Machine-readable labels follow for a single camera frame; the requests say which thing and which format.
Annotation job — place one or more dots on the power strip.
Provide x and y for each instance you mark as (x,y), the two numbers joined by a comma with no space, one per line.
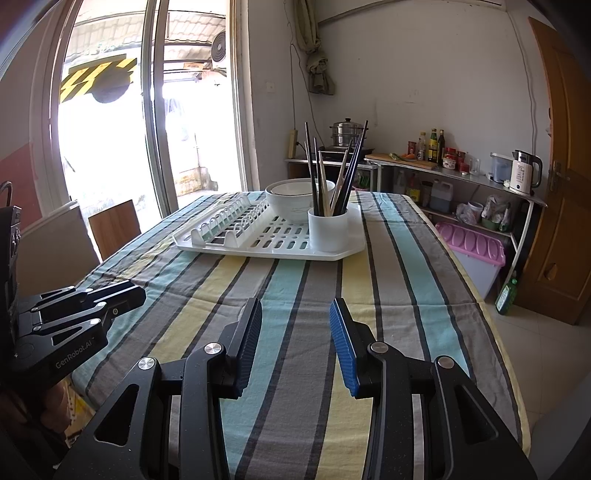
(292,145)

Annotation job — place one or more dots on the clear glass bottle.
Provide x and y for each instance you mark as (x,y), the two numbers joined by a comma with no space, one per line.
(422,147)

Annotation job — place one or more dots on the green bottle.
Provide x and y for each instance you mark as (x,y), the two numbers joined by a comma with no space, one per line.
(505,297)

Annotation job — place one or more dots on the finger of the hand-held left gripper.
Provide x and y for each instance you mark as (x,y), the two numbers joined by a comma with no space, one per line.
(111,288)
(115,311)

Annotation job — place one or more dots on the outdoor fan unit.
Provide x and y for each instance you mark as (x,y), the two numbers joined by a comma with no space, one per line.
(218,48)

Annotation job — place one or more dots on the wooden cutting board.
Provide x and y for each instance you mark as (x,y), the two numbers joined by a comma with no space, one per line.
(392,161)

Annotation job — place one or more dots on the black chopstick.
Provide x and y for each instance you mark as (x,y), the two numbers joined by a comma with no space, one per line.
(317,175)
(310,161)
(349,166)
(355,154)
(359,150)
(346,180)

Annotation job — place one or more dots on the white jar with red lid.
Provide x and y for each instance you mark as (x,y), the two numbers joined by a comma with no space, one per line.
(449,163)

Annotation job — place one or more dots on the black cooktop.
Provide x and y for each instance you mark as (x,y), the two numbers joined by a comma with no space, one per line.
(369,150)

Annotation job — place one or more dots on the white electric kettle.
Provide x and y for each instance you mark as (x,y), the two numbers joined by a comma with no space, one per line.
(521,175)

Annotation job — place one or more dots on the black-rimmed white bowl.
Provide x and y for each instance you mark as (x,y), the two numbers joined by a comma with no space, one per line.
(295,188)

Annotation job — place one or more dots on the pale wooden chair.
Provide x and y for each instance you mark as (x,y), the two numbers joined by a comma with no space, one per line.
(55,249)

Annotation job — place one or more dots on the clear plastic pitcher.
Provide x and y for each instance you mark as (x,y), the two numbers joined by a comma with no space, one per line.
(498,170)

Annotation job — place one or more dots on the striped tablecloth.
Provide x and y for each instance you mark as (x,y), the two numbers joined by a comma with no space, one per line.
(295,304)

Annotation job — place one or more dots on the hanging grey cloth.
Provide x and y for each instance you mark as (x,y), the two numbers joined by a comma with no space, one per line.
(321,74)

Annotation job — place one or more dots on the drinking glass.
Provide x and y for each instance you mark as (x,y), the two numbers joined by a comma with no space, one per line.
(475,167)

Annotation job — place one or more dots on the small red jar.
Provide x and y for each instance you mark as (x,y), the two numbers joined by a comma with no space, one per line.
(461,161)

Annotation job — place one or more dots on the wooden chopstick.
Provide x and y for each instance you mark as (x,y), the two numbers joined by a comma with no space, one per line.
(323,184)
(313,180)
(336,189)
(340,182)

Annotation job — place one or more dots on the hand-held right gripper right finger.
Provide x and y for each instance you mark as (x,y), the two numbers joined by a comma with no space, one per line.
(344,346)

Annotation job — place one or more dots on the white plastic bag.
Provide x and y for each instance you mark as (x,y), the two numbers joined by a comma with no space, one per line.
(468,213)

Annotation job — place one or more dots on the wooden door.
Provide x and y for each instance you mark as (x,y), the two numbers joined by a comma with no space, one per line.
(558,230)

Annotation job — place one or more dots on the metal kitchen shelf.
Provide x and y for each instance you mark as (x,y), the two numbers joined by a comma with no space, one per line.
(489,182)

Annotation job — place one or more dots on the plastic jerry can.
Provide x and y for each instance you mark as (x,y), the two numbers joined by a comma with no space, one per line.
(442,198)

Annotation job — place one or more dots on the yellow and black sign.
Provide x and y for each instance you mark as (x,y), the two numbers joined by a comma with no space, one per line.
(78,78)

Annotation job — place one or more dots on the sliding glass door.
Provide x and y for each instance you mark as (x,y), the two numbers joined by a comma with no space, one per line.
(157,115)

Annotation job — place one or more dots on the white plastic dish rack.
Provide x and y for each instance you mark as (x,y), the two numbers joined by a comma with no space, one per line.
(295,253)

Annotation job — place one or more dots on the pink-lidded storage bin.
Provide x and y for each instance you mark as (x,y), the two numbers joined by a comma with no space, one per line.
(466,240)

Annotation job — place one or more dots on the yellow-label sauce bottle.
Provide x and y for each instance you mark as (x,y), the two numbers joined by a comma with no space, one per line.
(432,146)

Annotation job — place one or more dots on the brown wooden chair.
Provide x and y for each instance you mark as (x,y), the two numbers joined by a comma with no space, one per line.
(115,230)

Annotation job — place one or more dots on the dark sauce bottle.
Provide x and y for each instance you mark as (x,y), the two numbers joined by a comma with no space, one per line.
(442,145)

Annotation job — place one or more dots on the large white bowl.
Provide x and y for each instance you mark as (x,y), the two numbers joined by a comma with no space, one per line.
(286,207)

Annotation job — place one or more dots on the dark jar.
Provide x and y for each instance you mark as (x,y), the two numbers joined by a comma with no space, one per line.
(427,194)

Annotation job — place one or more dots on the white cup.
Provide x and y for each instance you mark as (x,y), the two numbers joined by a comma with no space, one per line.
(328,233)

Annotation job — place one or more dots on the oil bottle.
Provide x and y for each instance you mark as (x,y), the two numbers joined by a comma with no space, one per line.
(413,188)

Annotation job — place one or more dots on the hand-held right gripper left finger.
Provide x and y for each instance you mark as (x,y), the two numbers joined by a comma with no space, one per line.
(249,346)

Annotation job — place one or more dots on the steel steamer pot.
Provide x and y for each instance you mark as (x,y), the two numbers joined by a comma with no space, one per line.
(342,131)

